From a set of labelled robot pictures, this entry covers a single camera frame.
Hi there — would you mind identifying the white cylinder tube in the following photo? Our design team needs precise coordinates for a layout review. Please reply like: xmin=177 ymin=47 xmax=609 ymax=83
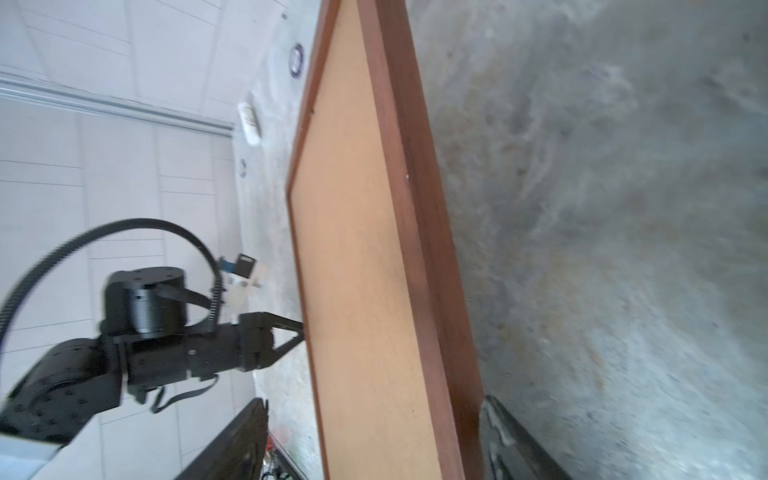
xmin=237 ymin=102 xmax=262 ymax=147

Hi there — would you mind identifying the brown wooden picture frame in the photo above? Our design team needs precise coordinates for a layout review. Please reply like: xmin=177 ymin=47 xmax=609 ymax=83
xmin=286 ymin=1 xmax=483 ymax=479

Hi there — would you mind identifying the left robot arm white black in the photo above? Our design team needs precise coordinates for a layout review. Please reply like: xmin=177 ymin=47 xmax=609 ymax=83
xmin=1 ymin=267 xmax=304 ymax=479

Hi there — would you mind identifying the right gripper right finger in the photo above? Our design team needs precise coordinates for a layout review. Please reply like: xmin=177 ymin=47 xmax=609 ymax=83
xmin=479 ymin=395 xmax=572 ymax=480

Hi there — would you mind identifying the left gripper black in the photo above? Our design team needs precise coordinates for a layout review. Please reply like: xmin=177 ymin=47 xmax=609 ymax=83
xmin=98 ymin=267 xmax=305 ymax=403

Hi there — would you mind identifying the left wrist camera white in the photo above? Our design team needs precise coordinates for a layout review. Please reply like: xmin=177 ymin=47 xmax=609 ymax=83
xmin=218 ymin=253 xmax=269 ymax=324

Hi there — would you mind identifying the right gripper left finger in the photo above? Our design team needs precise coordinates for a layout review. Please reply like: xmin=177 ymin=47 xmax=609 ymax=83
xmin=176 ymin=398 xmax=269 ymax=480

